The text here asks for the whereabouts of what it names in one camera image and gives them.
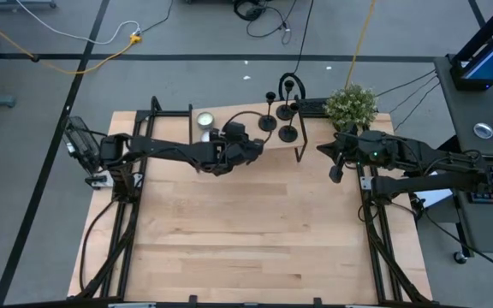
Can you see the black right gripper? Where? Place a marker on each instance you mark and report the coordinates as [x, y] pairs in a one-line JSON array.
[[352, 149]]

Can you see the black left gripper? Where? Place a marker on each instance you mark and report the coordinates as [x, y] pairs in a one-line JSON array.
[[238, 152]]

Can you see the black candlestick holder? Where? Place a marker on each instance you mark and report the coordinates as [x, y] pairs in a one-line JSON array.
[[288, 134], [268, 123], [284, 112]]

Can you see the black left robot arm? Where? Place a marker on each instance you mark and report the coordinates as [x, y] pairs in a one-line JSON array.
[[165, 150]]

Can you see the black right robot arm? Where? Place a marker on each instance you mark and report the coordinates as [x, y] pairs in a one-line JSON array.
[[422, 171]]

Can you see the artificial potted green plant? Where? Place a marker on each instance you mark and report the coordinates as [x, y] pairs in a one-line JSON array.
[[351, 107]]

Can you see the white paper sheet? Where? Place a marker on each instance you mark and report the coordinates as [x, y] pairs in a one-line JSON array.
[[437, 199]]

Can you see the grey side desk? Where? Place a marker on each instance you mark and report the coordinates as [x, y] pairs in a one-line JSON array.
[[465, 115]]

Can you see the round silver tin lid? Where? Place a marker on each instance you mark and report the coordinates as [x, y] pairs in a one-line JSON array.
[[483, 131]]

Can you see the black mesh box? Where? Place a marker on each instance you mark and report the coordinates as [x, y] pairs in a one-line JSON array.
[[79, 141]]

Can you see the black caster wheel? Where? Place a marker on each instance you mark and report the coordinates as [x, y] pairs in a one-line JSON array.
[[460, 257]]

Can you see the grey cart base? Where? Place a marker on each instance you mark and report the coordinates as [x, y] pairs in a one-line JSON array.
[[15, 4]]

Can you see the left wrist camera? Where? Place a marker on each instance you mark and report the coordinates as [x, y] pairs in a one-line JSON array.
[[234, 129]]

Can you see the wooden riser shelf black frame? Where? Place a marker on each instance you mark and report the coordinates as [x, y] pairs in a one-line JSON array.
[[233, 115]]

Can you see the silver mounting bracket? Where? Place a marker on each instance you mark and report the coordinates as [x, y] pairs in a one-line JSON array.
[[101, 181], [366, 183]]

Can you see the black aluminium table frame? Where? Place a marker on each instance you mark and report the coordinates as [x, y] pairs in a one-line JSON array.
[[165, 114]]

